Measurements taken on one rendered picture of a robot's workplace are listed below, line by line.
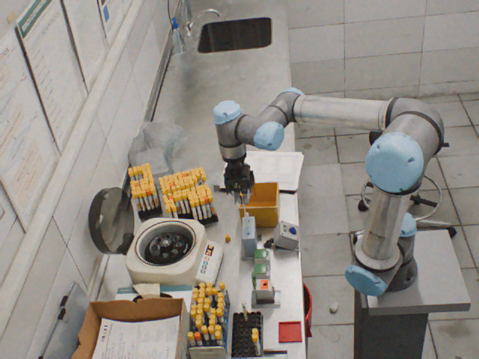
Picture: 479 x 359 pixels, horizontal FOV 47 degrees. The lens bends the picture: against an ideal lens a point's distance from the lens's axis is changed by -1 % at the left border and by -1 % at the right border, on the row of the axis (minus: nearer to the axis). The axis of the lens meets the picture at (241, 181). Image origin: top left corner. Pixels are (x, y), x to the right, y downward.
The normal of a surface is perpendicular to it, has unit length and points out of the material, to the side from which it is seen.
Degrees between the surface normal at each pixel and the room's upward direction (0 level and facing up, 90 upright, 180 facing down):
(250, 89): 0
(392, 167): 83
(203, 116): 0
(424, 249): 1
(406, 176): 83
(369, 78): 90
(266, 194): 90
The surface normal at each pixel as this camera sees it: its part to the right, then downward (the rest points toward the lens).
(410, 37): -0.04, 0.65
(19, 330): 0.99, -0.07
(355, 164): -0.12, -0.75
